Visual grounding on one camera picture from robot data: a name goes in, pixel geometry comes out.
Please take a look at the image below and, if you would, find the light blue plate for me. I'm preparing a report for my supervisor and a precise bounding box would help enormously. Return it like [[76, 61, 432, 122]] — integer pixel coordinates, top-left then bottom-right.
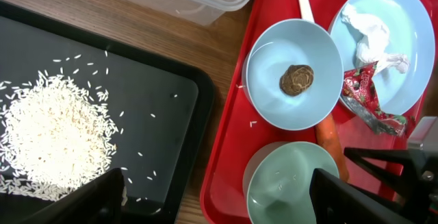
[[347, 0, 435, 115]]

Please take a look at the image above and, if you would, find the white tissue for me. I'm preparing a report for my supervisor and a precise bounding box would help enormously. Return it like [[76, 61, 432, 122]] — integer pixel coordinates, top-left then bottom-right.
[[341, 3, 411, 75]]

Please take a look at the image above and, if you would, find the green bowl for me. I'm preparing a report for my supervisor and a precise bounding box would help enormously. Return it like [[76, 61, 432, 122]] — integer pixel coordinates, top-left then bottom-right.
[[242, 141, 339, 224]]

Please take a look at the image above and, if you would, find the orange carrot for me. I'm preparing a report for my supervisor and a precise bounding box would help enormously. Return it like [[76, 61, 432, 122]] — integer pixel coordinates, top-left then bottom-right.
[[315, 114, 349, 182]]

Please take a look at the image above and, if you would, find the red snack wrapper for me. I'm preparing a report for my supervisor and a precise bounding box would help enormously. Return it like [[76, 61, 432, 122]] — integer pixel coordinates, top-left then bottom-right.
[[340, 63, 408, 136]]

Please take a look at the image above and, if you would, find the brown mushroom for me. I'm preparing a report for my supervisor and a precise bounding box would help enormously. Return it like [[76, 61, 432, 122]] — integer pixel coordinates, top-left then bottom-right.
[[279, 64, 314, 97]]

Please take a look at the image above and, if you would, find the white rice pile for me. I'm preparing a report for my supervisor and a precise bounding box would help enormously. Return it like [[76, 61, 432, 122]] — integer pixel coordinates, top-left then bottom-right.
[[1, 55, 124, 201]]

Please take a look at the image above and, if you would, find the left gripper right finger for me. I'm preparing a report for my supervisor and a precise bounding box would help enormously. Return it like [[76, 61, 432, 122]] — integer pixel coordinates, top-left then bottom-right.
[[309, 169, 411, 224]]

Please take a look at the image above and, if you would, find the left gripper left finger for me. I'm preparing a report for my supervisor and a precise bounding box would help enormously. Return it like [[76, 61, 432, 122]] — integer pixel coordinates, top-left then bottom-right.
[[20, 169, 125, 224]]

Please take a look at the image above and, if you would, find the light blue bowl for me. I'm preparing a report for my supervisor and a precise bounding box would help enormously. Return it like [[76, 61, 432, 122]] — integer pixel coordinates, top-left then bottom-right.
[[242, 18, 344, 131]]

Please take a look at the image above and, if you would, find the black waste tray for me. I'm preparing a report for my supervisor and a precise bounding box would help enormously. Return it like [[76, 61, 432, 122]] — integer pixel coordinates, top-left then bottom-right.
[[1, 2, 215, 223]]

